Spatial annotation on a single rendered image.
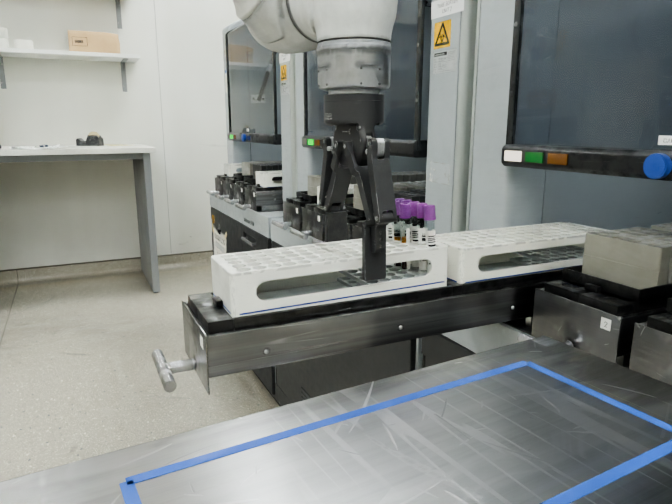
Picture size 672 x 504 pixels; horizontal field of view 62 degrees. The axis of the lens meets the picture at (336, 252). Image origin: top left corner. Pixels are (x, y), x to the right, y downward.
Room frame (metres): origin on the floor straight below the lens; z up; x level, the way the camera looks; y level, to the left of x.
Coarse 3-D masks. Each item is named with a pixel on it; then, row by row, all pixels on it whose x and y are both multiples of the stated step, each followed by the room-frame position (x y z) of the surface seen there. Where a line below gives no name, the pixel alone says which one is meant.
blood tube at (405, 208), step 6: (402, 204) 0.74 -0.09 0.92; (408, 204) 0.74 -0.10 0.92; (402, 210) 0.74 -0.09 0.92; (408, 210) 0.74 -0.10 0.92; (402, 216) 0.74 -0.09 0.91; (408, 216) 0.74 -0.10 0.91; (402, 222) 0.74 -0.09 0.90; (408, 222) 0.74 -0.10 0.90; (402, 228) 0.74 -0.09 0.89; (408, 228) 0.74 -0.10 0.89; (402, 234) 0.74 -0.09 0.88; (408, 234) 0.74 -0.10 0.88; (402, 240) 0.74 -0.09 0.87; (408, 240) 0.74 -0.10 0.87; (402, 264) 0.74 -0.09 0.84; (408, 264) 0.74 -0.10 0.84
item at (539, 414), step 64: (384, 384) 0.42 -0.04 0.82; (448, 384) 0.42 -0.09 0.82; (512, 384) 0.42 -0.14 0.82; (576, 384) 0.42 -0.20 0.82; (640, 384) 0.42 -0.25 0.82; (128, 448) 0.33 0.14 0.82; (192, 448) 0.33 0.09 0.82; (256, 448) 0.33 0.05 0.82; (320, 448) 0.33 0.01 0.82; (384, 448) 0.33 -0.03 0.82; (448, 448) 0.33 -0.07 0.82; (512, 448) 0.33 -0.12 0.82; (576, 448) 0.33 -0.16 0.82; (640, 448) 0.33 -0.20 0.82
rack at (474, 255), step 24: (456, 240) 0.78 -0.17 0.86; (480, 240) 0.79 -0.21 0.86; (504, 240) 0.78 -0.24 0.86; (528, 240) 0.78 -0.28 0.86; (552, 240) 0.80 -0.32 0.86; (576, 240) 0.82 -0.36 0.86; (456, 264) 0.73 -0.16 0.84; (480, 264) 0.86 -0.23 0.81; (504, 264) 0.87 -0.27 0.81; (528, 264) 0.85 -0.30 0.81; (552, 264) 0.80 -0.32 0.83; (576, 264) 0.82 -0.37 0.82
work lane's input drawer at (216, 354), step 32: (448, 288) 0.71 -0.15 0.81; (480, 288) 0.73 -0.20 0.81; (512, 288) 0.74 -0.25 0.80; (192, 320) 0.62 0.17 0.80; (224, 320) 0.58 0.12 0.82; (256, 320) 0.59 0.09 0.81; (288, 320) 0.61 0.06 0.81; (320, 320) 0.62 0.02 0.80; (352, 320) 0.64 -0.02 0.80; (384, 320) 0.65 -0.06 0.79; (416, 320) 0.67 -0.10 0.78; (448, 320) 0.70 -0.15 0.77; (480, 320) 0.72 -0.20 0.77; (160, 352) 0.64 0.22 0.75; (192, 352) 0.63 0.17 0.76; (224, 352) 0.57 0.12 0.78; (256, 352) 0.58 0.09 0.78; (288, 352) 0.60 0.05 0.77; (320, 352) 0.62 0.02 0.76
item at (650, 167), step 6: (648, 156) 0.67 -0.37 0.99; (654, 156) 0.66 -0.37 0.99; (660, 156) 0.65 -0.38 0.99; (666, 156) 0.65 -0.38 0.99; (648, 162) 0.66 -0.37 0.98; (654, 162) 0.66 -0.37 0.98; (660, 162) 0.65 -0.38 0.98; (666, 162) 0.64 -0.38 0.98; (648, 168) 0.66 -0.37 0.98; (654, 168) 0.66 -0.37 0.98; (660, 168) 0.65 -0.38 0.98; (666, 168) 0.64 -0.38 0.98; (648, 174) 0.66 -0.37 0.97; (654, 174) 0.65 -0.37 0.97; (660, 174) 0.65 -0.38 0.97; (666, 174) 0.65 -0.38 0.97
